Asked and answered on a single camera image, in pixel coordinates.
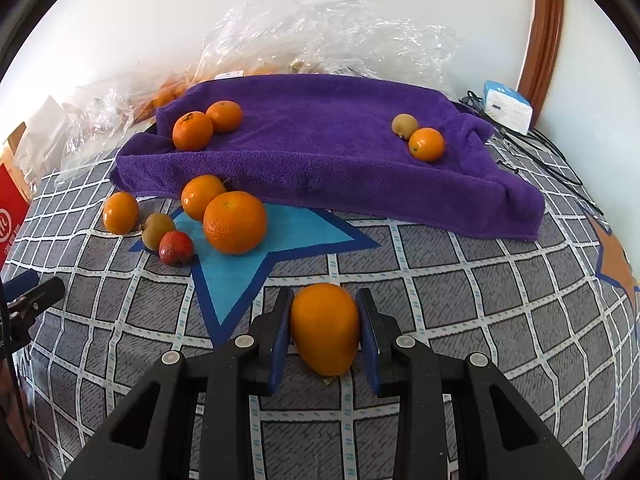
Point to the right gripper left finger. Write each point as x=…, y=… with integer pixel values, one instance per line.
x=149, y=434

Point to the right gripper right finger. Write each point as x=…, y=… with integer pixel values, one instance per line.
x=498, y=434

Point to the small red fruit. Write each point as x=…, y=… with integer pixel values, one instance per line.
x=176, y=249

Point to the oval orange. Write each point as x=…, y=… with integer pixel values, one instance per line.
x=325, y=328

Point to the large orange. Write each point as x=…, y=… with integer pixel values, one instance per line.
x=235, y=222

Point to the largest orange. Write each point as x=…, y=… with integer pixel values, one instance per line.
x=192, y=132

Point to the round orange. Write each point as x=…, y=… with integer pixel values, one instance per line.
x=226, y=116

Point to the small orange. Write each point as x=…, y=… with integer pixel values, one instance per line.
x=427, y=144

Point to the green-brown kiwi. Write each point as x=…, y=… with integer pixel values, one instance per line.
x=404, y=125

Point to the red paper bag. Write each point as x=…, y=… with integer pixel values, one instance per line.
x=14, y=204

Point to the grey checked tablecloth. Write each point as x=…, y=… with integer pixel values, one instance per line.
x=554, y=314

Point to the white plastic bag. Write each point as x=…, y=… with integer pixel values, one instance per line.
x=45, y=138

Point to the clear plastic bag left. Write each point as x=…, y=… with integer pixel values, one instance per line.
x=103, y=115

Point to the clear plastic bag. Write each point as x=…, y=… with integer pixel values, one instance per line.
x=103, y=115
x=338, y=37

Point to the purple towel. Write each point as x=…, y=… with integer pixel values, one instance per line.
x=324, y=141

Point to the white blue charger box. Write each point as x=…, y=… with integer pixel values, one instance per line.
x=507, y=107

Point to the clear plastic bag right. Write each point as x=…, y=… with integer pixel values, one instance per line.
x=338, y=37

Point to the brown wooden door frame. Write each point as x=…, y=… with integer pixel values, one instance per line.
x=542, y=51

